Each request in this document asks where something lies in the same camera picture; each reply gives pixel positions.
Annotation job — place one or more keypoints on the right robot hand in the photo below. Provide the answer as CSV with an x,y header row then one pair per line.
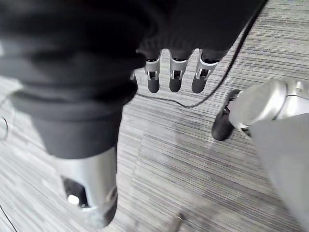
x,y
79,72

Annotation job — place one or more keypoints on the silver robot leg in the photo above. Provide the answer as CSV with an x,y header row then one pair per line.
x,y
275,135

